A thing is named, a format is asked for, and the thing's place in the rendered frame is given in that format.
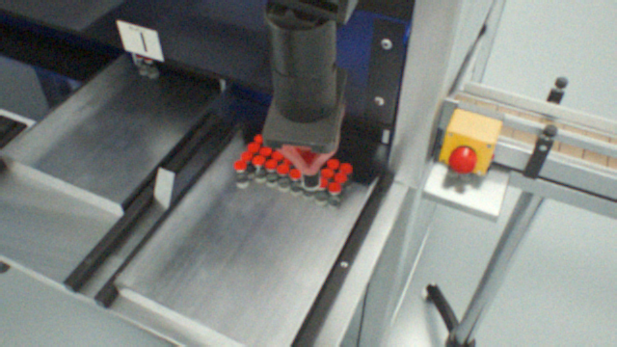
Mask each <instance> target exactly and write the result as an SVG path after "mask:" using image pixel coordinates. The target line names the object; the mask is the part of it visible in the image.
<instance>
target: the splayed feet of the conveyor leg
mask: <svg viewBox="0 0 617 347"><path fill-rule="evenodd" d="M420 297H421V299H422V300H423V301H424V302H426V303H430V304H432V303H433V304H434V306H435V307H436V310H437V312H438V313H439V315H440V317H441V319H442V321H443V323H444V325H445V328H446V330H447V332H448V333H449V334H448V335H447V337H446V339H445V341H444V347H459V346H458V345H457V344H456V343H455V342H454V335H455V333H456V331H457V329H458V327H459V324H460V323H459V321H458V319H457V317H456V315H455V313H454V310H453V308H452V307H451V305H450V303H449V302H448V300H447V299H446V298H445V296H444V295H443V292H442V291H441V290H440V289H439V287H438V286H437V285H436V284H435V283H433V282H431V283H429V284H428V285H427V286H426V287H423V288H422V289H421V291H420ZM475 344H476V342H475V338H474V339H473V340H472V342H471V344H470V346H469V347H475Z"/></svg>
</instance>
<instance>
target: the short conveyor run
mask: <svg viewBox="0 0 617 347"><path fill-rule="evenodd" d="M568 83H569V81H568V79H567V78H566V77H564V76H560V77H557V78H556V80H555V82H554V85H555V86H556V89H554V88H553V87H551V88H550V93H549V95H548V97H547V100H546V101H542V100H538V99H534V98H531V97H526V96H522V95H519V94H518V93H512V92H508V91H505V90H502V89H498V88H494V87H490V86H487V85H483V84H478V83H474V82H471V81H468V80H466V82H465V85H464V88H463V87H460V89H459V90H458V92H457V93H456V95H455V97H454V100H456V101H459V100H461V101H465V103H467V104H471V105H474V106H479V107H483V108H486V109H490V110H493V111H497V112H500V113H503V114H505V117H504V120H503V123H502V126H501V128H500V131H499V134H498V138H497V141H496V146H495V149H494V151H493V153H494V155H495V157H494V159H493V164H492V165H494V166H497V167H500V168H503V169H506V171H509V172H511V175H510V178H509V182H508V186H511V187H514V188H517V189H521V190H524V191H527V192H530V193H533V194H536V195H539V196H542V197H546V198H549V199H552V200H557V201H560V202H563V203H567V204H569V205H572V206H575V207H578V208H581V210H584V211H589V212H592V213H595V214H598V215H601V216H604V217H607V218H610V219H613V220H616V221H617V120H612V119H609V118H605V117H601V116H597V115H594V114H589V113H585V112H581V111H579V110H575V109H571V108H567V107H563V106H560V103H561V101H562V98H563V96H564V94H565V91H561V90H564V89H566V88H567V86H568ZM445 132H446V129H443V128H442V129H441V133H440V137H439V141H438V145H437V150H436V154H435V158H434V162H435V161H436V158H437V156H438V154H439V151H440V149H442V147H443V141H444V136H445Z"/></svg>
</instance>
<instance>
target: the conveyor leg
mask: <svg viewBox="0 0 617 347"><path fill-rule="evenodd" d="M548 199H549V198H546V197H542V196H539V195H536V194H533V193H530V192H527V191H524V190H522V192H521V194H520V196H519V198H518V199H517V200H516V202H515V206H514V208H513V210H512V212H511V214H510V216H509V218H508V221H507V223H506V225H505V227H504V229H503V231H502V233H501V235H500V237H499V239H498V242H497V244H496V247H495V250H494V252H493V254H492V256H491V258H490V260H489V262H488V265H487V267H486V269H485V271H484V273H483V275H482V278H481V280H479V283H478V284H477V286H476V288H475V290H474V292H473V294H472V297H471V299H470V301H469V304H468V306H467V308H466V311H465V314H464V316H463V318H462V320H461V322H460V324H459V327H458V329H457V331H456V333H455V335H454V342H455V343H456V344H457V345H458V346H459V347H469V346H470V344H471V342H472V340H473V339H474V337H475V335H476V333H477V331H478V329H479V327H480V326H481V324H482V322H483V320H484V317H485V315H486V313H487V312H489V310H490V308H491V306H492V304H493V302H494V300H495V298H496V296H497V294H498V292H499V290H500V288H501V287H502V286H503V284H504V282H505V279H506V277H507V275H508V273H509V272H510V270H511V268H512V266H513V264H514V262H515V260H516V259H517V257H518V255H519V253H520V251H521V249H522V247H524V245H525V242H526V240H527V238H528V236H529V234H530V233H531V231H532V230H533V228H534V226H535V224H536V222H537V221H538V219H539V217H540V215H541V213H542V211H543V209H544V206H545V205H546V203H547V201H548Z"/></svg>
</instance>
